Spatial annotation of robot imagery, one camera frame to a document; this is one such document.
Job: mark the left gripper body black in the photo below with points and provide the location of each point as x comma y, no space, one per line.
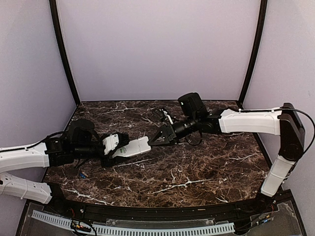
109,162

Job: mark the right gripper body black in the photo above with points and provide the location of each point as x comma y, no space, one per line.
171,133

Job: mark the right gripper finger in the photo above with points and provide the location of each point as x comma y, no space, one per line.
158,135
158,143

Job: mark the white remote control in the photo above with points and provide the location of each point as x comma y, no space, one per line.
135,147

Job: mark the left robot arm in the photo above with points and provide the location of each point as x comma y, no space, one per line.
79,141

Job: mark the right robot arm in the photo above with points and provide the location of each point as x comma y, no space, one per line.
280,121

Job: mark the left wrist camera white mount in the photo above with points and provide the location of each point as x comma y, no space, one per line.
112,142

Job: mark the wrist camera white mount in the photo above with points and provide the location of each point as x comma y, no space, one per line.
112,142
162,115

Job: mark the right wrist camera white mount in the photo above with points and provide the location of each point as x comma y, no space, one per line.
162,115

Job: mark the black front table rail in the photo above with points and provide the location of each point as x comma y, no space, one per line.
100,213

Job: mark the white slotted cable duct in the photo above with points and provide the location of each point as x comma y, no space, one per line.
131,228

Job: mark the right black frame post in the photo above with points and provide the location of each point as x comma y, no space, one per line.
254,52

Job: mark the black frame post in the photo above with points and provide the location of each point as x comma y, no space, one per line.
254,52
62,51

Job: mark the left black frame post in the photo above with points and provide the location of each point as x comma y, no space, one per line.
62,51

